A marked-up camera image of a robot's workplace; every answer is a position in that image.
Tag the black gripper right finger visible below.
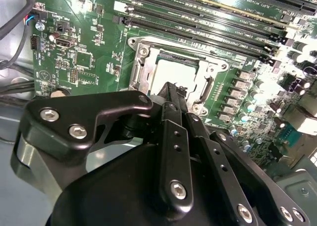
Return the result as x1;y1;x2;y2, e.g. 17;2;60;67
180;86;312;226

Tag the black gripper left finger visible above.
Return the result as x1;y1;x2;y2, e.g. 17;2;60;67
11;82;195;216

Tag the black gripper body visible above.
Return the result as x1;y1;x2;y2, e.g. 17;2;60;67
51;143;238;226

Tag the thin metal locking lever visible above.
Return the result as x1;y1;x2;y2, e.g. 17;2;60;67
132;65;142;87

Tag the metal socket cover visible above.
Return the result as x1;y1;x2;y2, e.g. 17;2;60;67
132;46;230;113

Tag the silver CPU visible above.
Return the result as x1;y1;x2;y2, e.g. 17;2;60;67
151;53;202;96

